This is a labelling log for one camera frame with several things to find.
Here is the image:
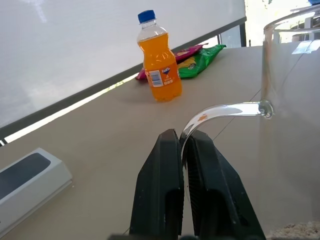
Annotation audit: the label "orange soda bottle blue cap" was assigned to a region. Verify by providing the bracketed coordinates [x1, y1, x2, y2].
[136, 9, 183, 103]

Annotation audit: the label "oatmeal flakes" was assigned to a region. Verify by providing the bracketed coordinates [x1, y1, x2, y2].
[266, 220, 320, 240]

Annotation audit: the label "clear glass mug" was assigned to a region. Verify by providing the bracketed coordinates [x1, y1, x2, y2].
[179, 5, 320, 240]

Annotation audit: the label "white box with dark panel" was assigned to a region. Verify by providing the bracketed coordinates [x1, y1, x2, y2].
[0, 147, 74, 238]

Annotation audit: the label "green snack bag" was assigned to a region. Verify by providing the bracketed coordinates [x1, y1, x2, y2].
[177, 44, 227, 79]

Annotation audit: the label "pink snack bag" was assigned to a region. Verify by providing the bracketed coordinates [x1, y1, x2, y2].
[135, 43, 209, 81]

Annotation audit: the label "white board with dark frame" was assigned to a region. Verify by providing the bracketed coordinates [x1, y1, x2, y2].
[0, 0, 248, 144]

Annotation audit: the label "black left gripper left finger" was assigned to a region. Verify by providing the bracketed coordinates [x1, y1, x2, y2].
[128, 128, 185, 236]

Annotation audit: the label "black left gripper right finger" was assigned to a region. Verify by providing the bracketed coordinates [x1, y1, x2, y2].
[185, 129, 267, 240]

